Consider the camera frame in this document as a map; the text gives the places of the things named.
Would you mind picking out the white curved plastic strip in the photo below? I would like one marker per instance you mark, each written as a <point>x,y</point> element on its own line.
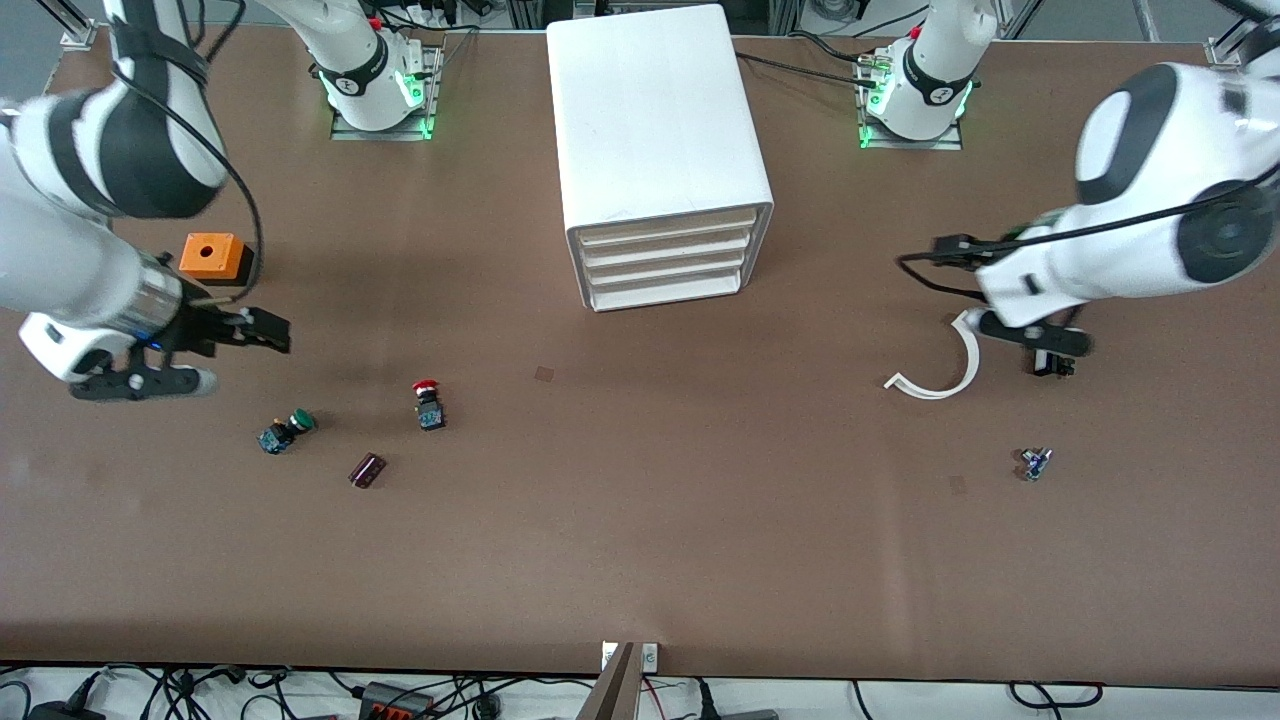
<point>972,362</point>

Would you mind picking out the orange box with black base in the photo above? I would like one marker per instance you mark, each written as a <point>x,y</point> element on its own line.
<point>225,262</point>

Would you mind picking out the grey brown slanted bar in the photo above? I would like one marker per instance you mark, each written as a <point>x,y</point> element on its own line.
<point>612,695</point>

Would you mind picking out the black power strip orange switches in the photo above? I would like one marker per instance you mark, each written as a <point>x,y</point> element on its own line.
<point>385,705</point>

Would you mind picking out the dark purple cylindrical capacitor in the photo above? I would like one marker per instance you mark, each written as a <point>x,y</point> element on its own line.
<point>367,471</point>

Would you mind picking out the red push button switch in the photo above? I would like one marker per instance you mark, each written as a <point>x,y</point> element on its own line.
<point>430,412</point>

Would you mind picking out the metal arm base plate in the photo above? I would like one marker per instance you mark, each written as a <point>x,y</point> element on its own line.
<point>380,135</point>
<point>915,145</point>

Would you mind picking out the black power adapter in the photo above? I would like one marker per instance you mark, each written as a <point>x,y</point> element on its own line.
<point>60,712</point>

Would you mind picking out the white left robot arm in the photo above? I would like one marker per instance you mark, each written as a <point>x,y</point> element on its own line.
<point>1130,250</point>

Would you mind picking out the small black switch component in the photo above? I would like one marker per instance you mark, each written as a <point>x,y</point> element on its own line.
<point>1057,369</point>

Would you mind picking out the white mounting bracket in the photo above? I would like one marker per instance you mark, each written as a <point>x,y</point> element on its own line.
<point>650,657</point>

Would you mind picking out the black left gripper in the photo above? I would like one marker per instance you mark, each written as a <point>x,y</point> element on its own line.
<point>1049,361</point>

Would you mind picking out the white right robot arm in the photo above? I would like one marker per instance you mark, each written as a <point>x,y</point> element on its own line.
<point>60,270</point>

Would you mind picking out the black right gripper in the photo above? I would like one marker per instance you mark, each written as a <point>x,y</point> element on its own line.
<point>205,329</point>

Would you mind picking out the green push button switch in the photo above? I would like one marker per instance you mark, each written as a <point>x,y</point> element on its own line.
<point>285,432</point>

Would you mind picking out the small blue electronic component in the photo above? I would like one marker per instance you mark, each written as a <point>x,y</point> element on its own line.
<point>1035,464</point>

